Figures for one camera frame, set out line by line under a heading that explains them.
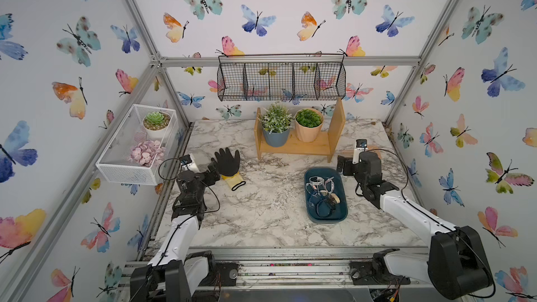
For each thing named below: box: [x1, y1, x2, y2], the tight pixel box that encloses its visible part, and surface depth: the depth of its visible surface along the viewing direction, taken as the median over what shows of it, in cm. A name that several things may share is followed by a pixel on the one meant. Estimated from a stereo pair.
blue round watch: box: [308, 194, 323, 208], surface depth 90 cm
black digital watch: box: [316, 197, 336, 218], surface depth 89 cm
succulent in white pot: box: [142, 111, 171, 140], surface depth 73 cm
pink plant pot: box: [294, 107, 325, 143], surface depth 99 cm
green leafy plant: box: [261, 101, 295, 134], surface depth 92 cm
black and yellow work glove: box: [211, 147, 246, 191], surface depth 103 cm
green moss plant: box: [295, 109, 323, 128], surface depth 98 cm
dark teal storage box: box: [304, 167, 349, 224], surface depth 89 cm
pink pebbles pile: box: [127, 139, 166, 166], surface depth 64 cm
